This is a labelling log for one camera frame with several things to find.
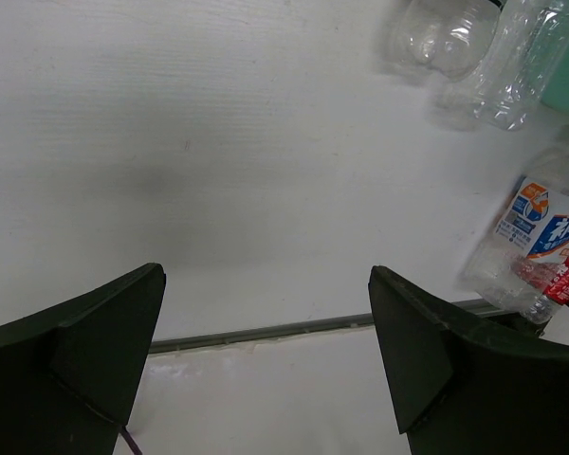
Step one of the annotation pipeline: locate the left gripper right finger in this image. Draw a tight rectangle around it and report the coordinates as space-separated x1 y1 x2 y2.
368 266 569 454

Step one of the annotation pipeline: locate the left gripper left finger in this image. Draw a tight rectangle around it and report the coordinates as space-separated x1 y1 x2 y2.
0 263 166 454

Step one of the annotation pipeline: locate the red-label red-cap bottle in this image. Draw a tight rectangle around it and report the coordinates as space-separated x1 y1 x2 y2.
521 256 569 325

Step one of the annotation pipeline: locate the blue-label clear bottle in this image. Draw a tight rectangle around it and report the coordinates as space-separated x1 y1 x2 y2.
460 128 569 320

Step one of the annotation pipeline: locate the small black-cap clear bottle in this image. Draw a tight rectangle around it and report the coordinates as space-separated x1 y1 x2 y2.
380 0 504 83

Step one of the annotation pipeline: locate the clear crushed plastic bottle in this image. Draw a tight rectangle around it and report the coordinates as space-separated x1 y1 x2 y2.
434 1 569 131

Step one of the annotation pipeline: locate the aluminium frame rail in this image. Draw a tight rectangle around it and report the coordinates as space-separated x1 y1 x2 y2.
149 298 508 355

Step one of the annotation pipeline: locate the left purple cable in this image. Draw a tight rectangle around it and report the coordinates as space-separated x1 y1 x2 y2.
120 424 146 455

